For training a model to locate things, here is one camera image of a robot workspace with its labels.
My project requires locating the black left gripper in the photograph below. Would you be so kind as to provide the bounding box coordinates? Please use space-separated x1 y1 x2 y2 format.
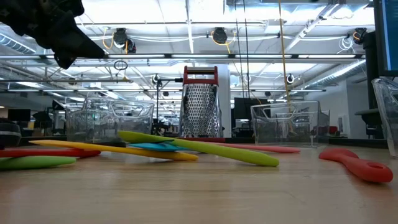
0 0 106 70

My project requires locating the yellow silicone spatula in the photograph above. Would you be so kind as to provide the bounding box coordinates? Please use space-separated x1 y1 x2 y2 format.
29 139 199 162

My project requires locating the blue silicone spatula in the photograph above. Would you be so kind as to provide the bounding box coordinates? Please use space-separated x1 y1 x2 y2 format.
127 142 190 152

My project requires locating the lime green spoon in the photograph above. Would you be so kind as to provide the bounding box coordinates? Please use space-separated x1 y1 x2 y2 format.
118 130 280 167

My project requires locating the pink silicone spatula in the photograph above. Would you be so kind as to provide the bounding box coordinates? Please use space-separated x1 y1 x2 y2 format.
214 142 302 154

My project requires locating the red silicone spoon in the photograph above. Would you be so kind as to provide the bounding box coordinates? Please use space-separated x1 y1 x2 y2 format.
318 147 394 184

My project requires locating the clear plastic bin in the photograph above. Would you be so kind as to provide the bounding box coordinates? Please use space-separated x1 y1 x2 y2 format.
250 100 330 147
371 77 398 158
65 96 155 144

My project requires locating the black tripod stand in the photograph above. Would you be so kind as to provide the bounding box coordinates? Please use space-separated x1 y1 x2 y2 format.
151 73 184 136

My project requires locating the red silicone spatula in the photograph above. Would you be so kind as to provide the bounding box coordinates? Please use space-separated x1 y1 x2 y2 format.
0 148 101 158

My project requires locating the green silicone spatula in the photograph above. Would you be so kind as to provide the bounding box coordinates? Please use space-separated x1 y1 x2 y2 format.
0 155 77 171

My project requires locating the long ceiling light strip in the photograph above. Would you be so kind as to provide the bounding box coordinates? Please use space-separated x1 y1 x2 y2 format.
0 53 365 60

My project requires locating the red steel box grater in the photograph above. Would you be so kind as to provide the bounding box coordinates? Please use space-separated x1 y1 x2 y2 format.
175 65 226 143

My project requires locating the white building column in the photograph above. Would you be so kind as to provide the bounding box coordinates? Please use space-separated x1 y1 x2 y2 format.
216 63 233 138

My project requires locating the black background screen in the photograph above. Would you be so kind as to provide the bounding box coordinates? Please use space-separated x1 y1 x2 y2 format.
233 97 269 129

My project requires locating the black monitor pole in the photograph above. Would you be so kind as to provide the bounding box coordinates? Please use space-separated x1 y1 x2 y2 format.
363 30 381 110

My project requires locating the black computer monitor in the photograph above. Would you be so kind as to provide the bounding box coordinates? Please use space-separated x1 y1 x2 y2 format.
374 0 398 78

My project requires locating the black ceiling cable reel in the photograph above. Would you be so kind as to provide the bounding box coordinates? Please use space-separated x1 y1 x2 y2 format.
112 27 137 54
212 27 229 45
353 27 369 45

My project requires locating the thin yellow cable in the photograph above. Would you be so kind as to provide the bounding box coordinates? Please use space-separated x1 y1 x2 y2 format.
277 0 292 103

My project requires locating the silver ceiling duct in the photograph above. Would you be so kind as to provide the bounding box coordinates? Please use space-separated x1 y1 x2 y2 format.
303 58 368 90

